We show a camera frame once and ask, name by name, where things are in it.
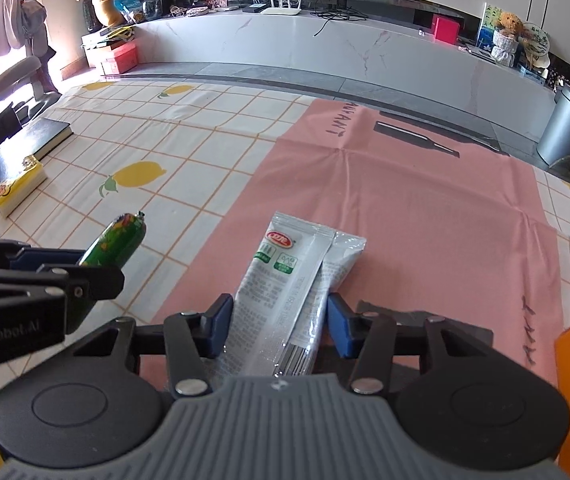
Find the plush teddy bear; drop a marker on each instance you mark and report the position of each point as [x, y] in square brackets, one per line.
[507, 40]

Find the hanging pink grey clothes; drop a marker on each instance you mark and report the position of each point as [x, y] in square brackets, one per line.
[15, 25]

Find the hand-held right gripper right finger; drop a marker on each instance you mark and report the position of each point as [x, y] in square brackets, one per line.
[340, 325]

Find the red box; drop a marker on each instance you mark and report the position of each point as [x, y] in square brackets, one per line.
[120, 57]

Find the golden vase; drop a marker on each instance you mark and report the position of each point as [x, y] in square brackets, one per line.
[110, 5]

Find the lemon print tablecloth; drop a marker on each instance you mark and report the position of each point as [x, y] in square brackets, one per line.
[190, 135]

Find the green sausage stick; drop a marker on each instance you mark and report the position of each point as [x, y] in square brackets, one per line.
[115, 242]

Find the grey chair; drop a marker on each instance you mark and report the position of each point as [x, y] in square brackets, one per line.
[15, 80]

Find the black book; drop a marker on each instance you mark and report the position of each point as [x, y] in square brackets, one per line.
[25, 147]

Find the white grey snack packet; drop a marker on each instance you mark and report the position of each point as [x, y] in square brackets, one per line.
[285, 280]

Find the pink table mat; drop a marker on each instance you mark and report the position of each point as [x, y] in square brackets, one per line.
[415, 210]

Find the white marble cabinet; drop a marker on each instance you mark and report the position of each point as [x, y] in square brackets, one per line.
[315, 50]

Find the small photo frame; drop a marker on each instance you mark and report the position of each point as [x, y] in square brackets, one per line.
[216, 1]

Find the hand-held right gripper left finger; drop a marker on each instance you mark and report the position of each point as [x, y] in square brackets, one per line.
[217, 325]

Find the round printed fan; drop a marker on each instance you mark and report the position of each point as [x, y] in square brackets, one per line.
[535, 40]

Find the yellow tissue pack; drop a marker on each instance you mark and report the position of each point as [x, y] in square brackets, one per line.
[17, 187]

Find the pink box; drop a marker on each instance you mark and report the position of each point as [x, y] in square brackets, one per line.
[447, 30]

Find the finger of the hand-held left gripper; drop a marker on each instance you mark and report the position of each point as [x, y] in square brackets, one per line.
[45, 258]
[95, 280]

